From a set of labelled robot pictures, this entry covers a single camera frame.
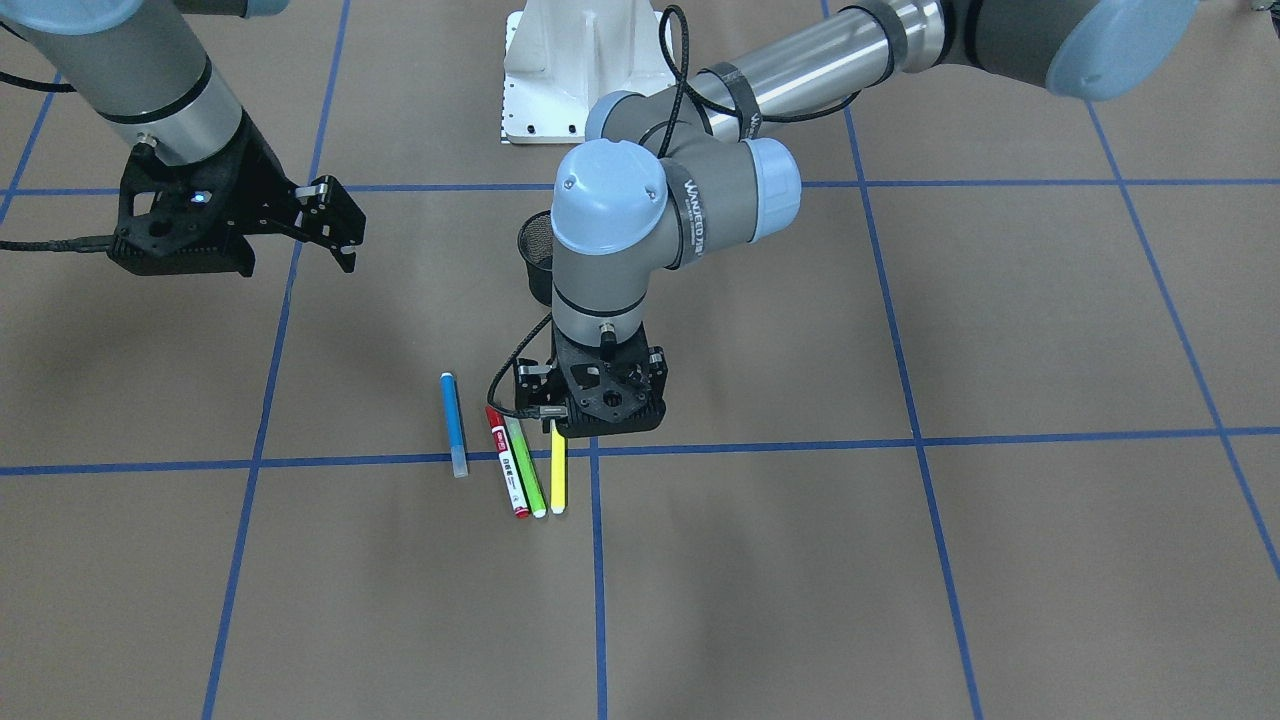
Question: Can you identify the green highlighter pen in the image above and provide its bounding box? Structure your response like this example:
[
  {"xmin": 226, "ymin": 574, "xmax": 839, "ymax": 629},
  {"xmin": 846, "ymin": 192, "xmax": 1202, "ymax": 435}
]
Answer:
[{"xmin": 506, "ymin": 416, "xmax": 548, "ymax": 519}]

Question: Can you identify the black mesh pen cup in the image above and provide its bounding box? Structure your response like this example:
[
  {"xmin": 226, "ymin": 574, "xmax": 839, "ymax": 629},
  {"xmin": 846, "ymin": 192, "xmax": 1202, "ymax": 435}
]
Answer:
[{"xmin": 517, "ymin": 210, "xmax": 554, "ymax": 307}]

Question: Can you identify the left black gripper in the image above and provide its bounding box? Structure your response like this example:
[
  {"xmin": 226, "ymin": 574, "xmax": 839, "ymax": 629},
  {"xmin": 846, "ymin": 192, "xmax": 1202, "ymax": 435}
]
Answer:
[{"xmin": 515, "ymin": 325, "xmax": 668, "ymax": 438}]

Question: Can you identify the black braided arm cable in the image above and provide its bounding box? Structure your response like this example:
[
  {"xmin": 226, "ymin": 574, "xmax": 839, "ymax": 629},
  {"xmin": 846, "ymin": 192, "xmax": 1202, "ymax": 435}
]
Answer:
[{"xmin": 486, "ymin": 5, "xmax": 867, "ymax": 419}]

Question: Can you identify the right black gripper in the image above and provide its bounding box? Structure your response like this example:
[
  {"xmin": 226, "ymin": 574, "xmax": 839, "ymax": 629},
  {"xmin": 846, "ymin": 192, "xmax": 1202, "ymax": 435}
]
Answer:
[{"xmin": 108, "ymin": 120, "xmax": 367, "ymax": 277}]

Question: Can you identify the red marker pen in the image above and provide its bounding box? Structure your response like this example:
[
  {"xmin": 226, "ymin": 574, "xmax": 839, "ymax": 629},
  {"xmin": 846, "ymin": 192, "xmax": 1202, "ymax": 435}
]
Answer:
[{"xmin": 485, "ymin": 405, "xmax": 530, "ymax": 518}]

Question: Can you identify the blue highlighter pen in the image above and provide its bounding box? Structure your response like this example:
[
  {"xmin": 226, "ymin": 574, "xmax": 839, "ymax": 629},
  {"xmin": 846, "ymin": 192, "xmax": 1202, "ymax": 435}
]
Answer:
[{"xmin": 439, "ymin": 372, "xmax": 468, "ymax": 478}]

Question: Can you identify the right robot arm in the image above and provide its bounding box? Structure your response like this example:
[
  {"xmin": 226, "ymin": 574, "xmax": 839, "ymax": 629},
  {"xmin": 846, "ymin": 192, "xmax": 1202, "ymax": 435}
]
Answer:
[{"xmin": 3, "ymin": 1, "xmax": 366, "ymax": 277}]

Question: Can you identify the yellow highlighter pen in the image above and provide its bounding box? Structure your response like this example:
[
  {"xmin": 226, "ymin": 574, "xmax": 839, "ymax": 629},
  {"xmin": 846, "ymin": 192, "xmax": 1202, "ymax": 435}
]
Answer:
[{"xmin": 550, "ymin": 420, "xmax": 568, "ymax": 515}]

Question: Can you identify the brown table mat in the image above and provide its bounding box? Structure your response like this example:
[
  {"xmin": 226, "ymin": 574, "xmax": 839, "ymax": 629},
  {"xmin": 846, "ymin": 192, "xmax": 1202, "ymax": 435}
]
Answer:
[{"xmin": 1, "ymin": 1, "xmax": 1279, "ymax": 719}]

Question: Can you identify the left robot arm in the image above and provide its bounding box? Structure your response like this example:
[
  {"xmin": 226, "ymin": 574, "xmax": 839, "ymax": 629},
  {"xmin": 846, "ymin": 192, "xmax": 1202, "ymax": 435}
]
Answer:
[{"xmin": 499, "ymin": 1, "xmax": 1197, "ymax": 438}]

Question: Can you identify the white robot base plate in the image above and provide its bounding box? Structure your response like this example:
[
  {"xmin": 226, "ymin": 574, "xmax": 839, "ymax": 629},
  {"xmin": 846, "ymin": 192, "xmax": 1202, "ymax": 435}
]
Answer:
[{"xmin": 500, "ymin": 1, "xmax": 671, "ymax": 145}]

